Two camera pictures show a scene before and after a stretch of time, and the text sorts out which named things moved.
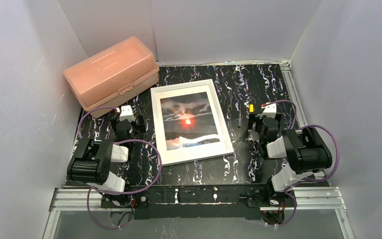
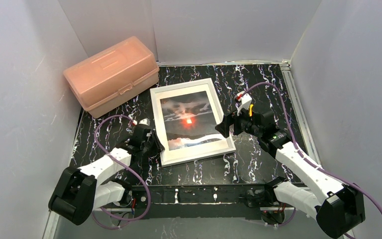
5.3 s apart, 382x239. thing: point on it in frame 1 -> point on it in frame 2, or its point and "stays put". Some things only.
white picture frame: (189, 123) stays put
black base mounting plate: (197, 202) stays put
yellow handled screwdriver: (251, 109) stays put
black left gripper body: (133, 122) -> (153, 141)
